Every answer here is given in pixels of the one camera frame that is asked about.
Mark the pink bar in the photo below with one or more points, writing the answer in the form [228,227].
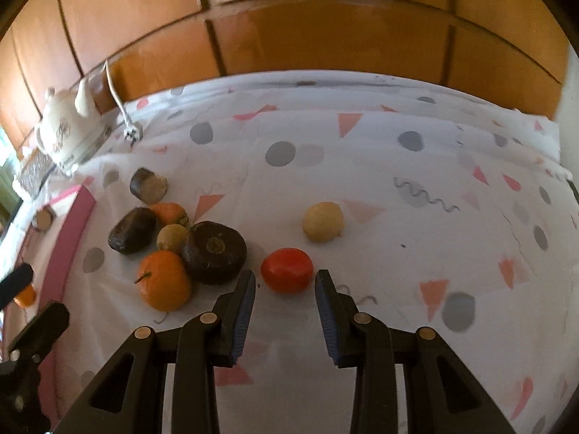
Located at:
[74,230]

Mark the window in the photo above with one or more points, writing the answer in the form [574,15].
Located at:
[7,181]

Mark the orange carrot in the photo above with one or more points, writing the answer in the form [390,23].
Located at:
[169,211]

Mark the large orange with stem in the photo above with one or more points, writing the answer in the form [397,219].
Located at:
[165,282]

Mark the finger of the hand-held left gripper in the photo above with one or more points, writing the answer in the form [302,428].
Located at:
[43,325]
[18,280]

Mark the large dark round fruit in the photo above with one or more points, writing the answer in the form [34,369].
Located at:
[215,253]

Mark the pale yellow lemon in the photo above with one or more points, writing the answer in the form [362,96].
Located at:
[322,222]

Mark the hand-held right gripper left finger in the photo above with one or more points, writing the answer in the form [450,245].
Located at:
[244,316]

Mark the white ceramic electric kettle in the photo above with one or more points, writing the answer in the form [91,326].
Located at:
[68,131]

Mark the small orange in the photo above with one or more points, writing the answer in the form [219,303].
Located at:
[26,297]

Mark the glittery silver box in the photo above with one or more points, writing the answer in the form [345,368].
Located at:
[34,174]

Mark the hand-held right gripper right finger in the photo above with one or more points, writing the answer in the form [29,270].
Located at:
[324,316]

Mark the small round brown jar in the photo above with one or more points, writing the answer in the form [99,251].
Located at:
[44,220]

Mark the dark brown avocado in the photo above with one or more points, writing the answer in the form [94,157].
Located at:
[131,230]

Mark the red tomato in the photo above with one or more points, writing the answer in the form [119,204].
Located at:
[287,271]

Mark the white patterned tablecloth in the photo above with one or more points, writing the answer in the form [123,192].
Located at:
[407,235]

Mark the wooden panelled cabinet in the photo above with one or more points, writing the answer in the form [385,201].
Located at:
[316,31]

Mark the brown kiwi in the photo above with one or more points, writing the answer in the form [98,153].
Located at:
[172,237]

